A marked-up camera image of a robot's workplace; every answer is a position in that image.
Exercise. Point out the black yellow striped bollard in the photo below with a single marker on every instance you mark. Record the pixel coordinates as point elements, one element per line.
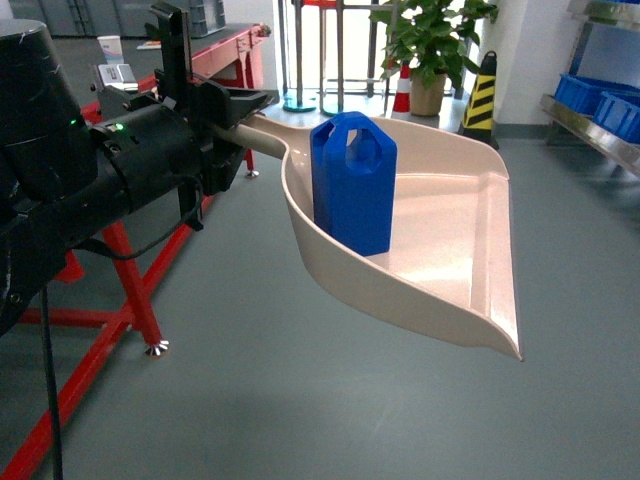
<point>477,121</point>

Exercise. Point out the red white traffic cone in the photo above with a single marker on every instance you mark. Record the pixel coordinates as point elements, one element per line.
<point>401,104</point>

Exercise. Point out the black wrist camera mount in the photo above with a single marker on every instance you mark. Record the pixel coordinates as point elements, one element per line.
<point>172,52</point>

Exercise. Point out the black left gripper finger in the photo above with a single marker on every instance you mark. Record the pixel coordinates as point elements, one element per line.
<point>239,104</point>

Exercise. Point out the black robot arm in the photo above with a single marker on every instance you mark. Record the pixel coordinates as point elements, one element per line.
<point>62,180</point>

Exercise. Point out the blue bin far shelf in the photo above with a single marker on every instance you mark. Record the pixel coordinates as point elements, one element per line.
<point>618,114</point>

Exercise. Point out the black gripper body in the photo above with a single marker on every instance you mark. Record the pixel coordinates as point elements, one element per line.
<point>144,150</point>

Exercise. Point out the steel shelf rack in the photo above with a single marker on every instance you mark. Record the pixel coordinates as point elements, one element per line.
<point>621,15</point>

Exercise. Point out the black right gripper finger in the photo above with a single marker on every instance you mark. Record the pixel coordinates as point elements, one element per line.
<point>220,162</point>

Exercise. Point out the blue plastic jug part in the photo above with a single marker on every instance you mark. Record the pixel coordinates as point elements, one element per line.
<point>353,171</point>

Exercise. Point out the green potted plant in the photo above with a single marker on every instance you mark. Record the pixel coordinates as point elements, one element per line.
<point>432,37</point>

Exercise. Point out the red metal table frame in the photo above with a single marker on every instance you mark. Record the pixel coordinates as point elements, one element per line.
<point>76,343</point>

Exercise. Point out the paper cup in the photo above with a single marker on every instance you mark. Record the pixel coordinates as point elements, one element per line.
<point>112,48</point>

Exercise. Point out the beige plastic dustpan tray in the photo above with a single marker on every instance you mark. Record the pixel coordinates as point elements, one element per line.
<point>448,272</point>

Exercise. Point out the blue bin on shelf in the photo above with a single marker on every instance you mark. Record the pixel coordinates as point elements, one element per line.
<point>582,94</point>

